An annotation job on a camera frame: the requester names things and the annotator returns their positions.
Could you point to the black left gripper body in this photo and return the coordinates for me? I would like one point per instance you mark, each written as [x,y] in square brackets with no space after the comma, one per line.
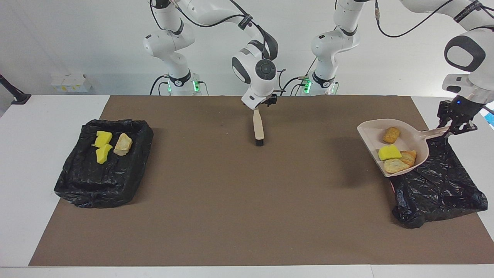
[461,108]

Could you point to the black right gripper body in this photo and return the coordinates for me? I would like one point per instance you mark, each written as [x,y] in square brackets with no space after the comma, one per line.
[270,101]

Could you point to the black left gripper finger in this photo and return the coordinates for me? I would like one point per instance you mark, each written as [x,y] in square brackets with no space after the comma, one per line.
[465,127]
[443,116]

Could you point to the beige hand brush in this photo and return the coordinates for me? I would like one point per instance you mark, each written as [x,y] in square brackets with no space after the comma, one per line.
[258,127]

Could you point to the orange striped croissant piece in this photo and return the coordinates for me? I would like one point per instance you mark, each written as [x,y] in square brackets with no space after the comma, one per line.
[395,166]
[409,157]

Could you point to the brown potato piece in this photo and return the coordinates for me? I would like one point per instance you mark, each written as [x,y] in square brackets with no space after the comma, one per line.
[391,135]

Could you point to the plain yellow sponge piece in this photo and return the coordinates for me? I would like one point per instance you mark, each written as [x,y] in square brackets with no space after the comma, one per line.
[389,153]

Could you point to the beige plastic dustpan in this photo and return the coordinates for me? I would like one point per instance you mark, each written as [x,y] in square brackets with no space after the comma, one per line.
[374,135]

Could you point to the pale bread chunk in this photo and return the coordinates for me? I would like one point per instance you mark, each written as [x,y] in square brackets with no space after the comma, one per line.
[122,144]

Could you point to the notched yellow sponge piece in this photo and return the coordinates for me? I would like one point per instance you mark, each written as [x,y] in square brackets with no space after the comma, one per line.
[103,138]

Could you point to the green and yellow sponge piece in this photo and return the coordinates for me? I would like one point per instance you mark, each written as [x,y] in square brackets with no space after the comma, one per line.
[102,154]

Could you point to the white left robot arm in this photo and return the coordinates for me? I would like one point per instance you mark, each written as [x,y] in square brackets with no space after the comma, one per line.
[467,54]

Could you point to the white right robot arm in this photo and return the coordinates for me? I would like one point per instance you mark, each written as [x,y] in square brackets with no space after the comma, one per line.
[258,73]

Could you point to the black bag-lined bin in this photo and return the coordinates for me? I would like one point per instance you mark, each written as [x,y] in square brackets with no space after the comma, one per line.
[88,181]
[440,193]

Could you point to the blue object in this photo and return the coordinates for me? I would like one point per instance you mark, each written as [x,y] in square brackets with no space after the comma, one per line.
[491,119]

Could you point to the brown table mat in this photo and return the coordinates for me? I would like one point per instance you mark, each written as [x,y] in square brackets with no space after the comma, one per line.
[193,231]

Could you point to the white power strip box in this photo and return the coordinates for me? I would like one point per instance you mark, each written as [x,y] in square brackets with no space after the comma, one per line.
[69,83]

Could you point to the black stand foot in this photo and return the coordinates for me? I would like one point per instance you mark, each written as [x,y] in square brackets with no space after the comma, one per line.
[21,98]

